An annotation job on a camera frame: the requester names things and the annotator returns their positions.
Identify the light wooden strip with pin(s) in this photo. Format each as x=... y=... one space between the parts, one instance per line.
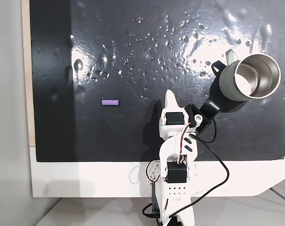
x=27 y=70

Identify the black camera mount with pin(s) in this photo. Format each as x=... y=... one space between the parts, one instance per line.
x=211 y=106

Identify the black glossy mat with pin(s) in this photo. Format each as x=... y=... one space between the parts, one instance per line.
x=133 y=70

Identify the green steel mug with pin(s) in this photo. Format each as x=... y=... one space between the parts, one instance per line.
x=229 y=80

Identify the purple ribbed pen grip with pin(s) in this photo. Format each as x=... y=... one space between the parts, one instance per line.
x=110 y=102

